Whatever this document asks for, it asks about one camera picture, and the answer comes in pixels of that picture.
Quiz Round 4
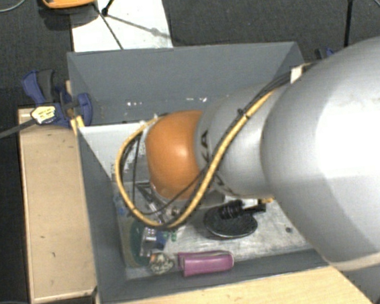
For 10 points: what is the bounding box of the black round disc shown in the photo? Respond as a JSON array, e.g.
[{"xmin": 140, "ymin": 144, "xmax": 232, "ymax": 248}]
[{"xmin": 201, "ymin": 201, "xmax": 260, "ymax": 242}]

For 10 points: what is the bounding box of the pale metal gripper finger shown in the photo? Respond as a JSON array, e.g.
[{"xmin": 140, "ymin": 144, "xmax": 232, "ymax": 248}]
[{"xmin": 136, "ymin": 227, "xmax": 166, "ymax": 258}]

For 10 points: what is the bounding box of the purple pouch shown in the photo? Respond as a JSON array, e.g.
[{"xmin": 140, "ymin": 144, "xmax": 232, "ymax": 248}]
[{"xmin": 176, "ymin": 247, "xmax": 237, "ymax": 278}]

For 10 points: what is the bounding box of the pale wood flat board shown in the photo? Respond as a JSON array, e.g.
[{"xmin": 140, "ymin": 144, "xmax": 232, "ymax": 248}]
[{"xmin": 9, "ymin": 102, "xmax": 99, "ymax": 304}]

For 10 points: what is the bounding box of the black cylinder on white bracket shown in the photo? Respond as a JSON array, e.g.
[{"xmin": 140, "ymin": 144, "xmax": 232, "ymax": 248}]
[{"xmin": 216, "ymin": 195, "xmax": 275, "ymax": 221}]

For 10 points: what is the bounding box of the dark green round plate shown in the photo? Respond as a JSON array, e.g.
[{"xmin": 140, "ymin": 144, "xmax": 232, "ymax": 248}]
[{"xmin": 127, "ymin": 217, "xmax": 157, "ymax": 268}]

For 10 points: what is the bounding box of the spotted brown and white toy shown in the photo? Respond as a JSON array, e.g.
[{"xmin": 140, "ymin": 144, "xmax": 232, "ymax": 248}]
[{"xmin": 147, "ymin": 250, "xmax": 176, "ymax": 276}]

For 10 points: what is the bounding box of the grey metal bin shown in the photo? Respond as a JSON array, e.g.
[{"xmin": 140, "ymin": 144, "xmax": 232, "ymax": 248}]
[{"xmin": 65, "ymin": 27, "xmax": 330, "ymax": 304}]

